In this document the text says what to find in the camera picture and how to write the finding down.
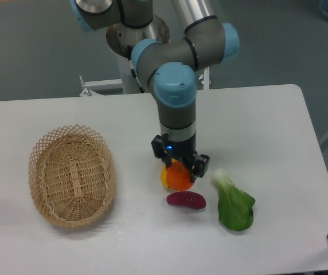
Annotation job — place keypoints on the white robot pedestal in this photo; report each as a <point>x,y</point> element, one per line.
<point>124,80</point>

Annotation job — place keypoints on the purple sweet potato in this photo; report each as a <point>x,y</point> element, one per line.
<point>187,199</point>

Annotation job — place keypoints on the yellow mango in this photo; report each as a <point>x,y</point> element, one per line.
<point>163,177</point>

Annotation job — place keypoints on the orange fruit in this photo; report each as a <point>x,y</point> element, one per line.
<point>178,177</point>

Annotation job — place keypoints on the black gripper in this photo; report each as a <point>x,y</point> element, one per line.
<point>183,151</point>

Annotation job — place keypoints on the green bok choy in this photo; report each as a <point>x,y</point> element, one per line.
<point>235,206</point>

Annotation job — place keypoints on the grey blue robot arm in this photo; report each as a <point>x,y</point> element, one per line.
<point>163,68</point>

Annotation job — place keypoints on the woven wicker basket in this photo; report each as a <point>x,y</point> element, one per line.
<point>71,176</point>

